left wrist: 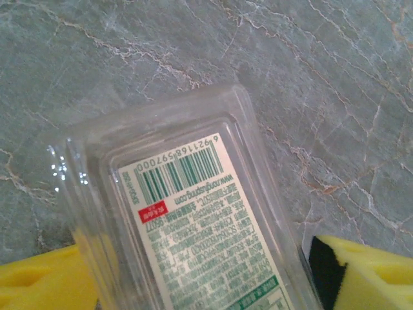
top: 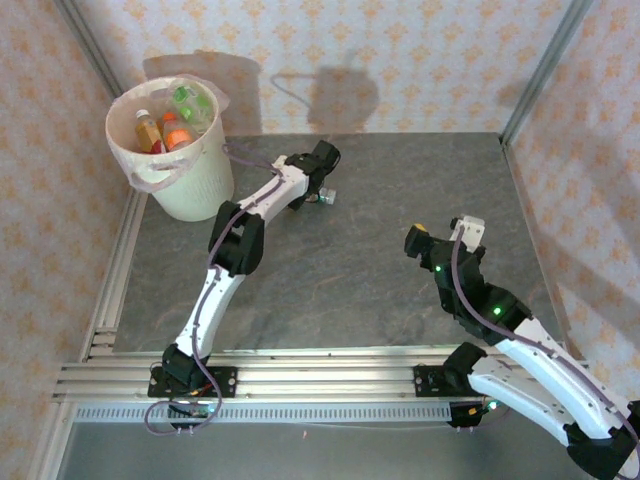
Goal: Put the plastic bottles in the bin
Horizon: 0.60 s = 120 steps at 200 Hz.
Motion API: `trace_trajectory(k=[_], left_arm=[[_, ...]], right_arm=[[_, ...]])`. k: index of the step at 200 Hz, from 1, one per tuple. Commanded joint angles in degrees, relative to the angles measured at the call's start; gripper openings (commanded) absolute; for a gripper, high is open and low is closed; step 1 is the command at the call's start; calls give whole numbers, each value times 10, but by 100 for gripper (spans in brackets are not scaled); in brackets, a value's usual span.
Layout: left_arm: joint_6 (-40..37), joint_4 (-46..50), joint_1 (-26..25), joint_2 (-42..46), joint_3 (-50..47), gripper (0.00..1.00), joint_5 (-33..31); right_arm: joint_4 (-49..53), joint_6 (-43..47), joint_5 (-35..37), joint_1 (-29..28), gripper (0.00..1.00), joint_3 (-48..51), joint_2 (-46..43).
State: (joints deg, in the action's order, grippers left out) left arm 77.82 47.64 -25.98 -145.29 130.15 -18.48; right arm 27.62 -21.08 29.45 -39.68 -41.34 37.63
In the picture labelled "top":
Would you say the white slotted cable duct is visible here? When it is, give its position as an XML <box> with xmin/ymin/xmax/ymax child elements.
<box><xmin>74</xmin><ymin>403</ymin><xmax>454</xmax><ymax>425</ymax></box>

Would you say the small circuit board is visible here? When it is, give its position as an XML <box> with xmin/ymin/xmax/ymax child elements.
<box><xmin>167</xmin><ymin>392</ymin><xmax>219</xmax><ymax>419</ymax></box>
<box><xmin>449</xmin><ymin>397</ymin><xmax>516</xmax><ymax>431</ymax></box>

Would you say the green label bottle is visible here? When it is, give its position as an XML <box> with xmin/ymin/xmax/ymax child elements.
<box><xmin>172</xmin><ymin>84</ymin><xmax>211</xmax><ymax>127</ymax></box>

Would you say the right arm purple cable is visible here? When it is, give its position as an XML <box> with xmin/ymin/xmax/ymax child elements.
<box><xmin>451</xmin><ymin>222</ymin><xmax>640</xmax><ymax>480</ymax></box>

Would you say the clear bottle orange label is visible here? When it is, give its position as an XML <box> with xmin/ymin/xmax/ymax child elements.
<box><xmin>160</xmin><ymin>112</ymin><xmax>196</xmax><ymax>152</ymax></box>

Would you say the brown tea bottle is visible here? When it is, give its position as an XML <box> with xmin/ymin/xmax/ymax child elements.
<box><xmin>133</xmin><ymin>108</ymin><xmax>164</xmax><ymax>154</ymax></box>

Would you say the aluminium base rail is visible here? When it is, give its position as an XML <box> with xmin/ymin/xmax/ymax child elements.
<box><xmin>52</xmin><ymin>349</ymin><xmax>599</xmax><ymax>404</ymax></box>

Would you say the aluminium frame post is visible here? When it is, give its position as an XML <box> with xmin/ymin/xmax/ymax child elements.
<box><xmin>499</xmin><ymin>0</ymin><xmax>596</xmax><ymax>147</ymax></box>
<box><xmin>53</xmin><ymin>0</ymin><xmax>126</xmax><ymax>101</ymax></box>

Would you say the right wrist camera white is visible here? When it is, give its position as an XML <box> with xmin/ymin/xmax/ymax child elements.
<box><xmin>449</xmin><ymin>214</ymin><xmax>486</xmax><ymax>251</ymax></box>

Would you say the white plastic bin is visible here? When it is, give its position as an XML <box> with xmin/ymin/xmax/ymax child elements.
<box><xmin>104</xmin><ymin>73</ymin><xmax>236</xmax><ymax>222</ymax></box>

